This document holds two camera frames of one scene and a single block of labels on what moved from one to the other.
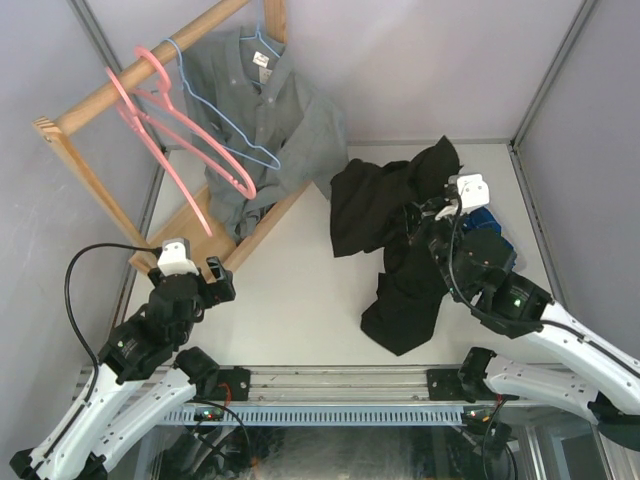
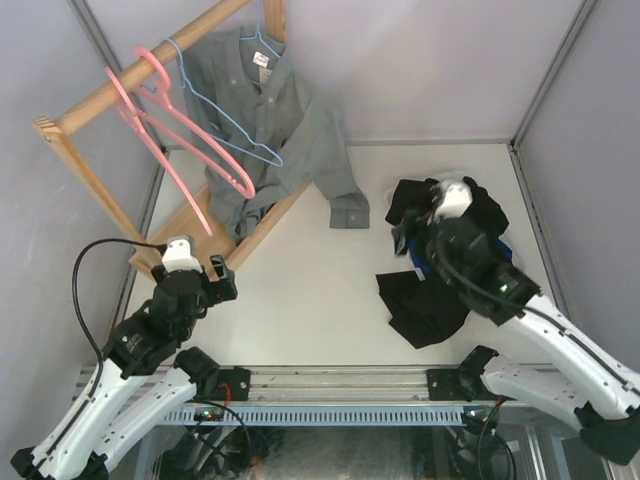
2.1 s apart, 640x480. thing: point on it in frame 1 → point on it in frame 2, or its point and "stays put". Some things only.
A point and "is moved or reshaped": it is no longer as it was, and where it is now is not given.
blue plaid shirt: [483, 218] → [419, 247]
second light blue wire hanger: [258, 32] stays put
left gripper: [216, 291] stays put
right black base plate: [445, 385] stays put
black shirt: [370, 202] is moved or reshaped
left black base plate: [233, 384] stays put
